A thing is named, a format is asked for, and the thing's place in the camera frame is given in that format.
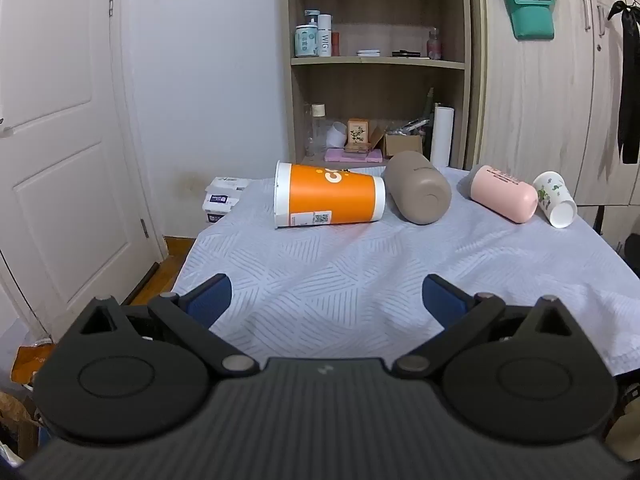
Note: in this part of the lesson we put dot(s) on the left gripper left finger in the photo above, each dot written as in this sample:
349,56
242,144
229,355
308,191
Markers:
189,318

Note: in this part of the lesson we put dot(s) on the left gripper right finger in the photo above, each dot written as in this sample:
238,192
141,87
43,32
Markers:
464,319

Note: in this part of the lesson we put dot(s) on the pink tumbler cup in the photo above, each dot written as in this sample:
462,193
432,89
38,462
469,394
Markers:
503,194

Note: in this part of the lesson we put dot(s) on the taupe tumbler cup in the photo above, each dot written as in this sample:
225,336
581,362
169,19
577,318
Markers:
420,192

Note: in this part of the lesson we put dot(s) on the white floral paper cup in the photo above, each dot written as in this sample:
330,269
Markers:
555,200

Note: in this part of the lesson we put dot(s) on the orange paper cup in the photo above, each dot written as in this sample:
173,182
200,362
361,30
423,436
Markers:
315,196

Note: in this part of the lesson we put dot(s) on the white patterned tablecloth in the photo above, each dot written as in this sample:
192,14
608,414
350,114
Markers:
355,291

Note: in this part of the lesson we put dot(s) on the tissue pack stack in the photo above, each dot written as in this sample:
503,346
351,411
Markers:
221,195

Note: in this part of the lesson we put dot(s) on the white door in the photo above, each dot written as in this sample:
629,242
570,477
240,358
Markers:
75,223

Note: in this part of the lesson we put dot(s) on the small cardboard box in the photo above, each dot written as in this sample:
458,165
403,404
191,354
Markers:
391,144

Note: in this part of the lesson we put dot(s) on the white paper towel roll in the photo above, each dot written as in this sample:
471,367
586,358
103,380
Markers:
443,128

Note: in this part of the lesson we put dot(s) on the pink flat box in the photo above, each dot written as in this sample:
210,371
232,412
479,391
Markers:
341,155

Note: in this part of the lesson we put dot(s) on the floral orange box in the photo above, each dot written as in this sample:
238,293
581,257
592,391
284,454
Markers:
357,136

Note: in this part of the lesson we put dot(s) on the wooden wardrobe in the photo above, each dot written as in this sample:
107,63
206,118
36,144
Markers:
553,104

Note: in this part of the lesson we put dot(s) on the clear bottle beige cap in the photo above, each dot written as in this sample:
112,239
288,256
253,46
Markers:
316,132

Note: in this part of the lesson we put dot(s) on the pink small bottle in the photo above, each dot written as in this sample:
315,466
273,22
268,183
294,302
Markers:
433,44

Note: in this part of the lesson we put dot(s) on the wooden shelf unit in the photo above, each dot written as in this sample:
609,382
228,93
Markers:
379,69

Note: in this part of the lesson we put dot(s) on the black ribbon bow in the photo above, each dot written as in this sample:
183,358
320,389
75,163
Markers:
628,129

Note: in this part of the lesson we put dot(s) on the teal white jar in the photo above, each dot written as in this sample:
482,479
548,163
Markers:
306,41

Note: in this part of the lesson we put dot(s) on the white tube bottle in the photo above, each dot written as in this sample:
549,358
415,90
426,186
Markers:
325,35

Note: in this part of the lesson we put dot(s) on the teal wall pouch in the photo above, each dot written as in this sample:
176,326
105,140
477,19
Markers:
531,19

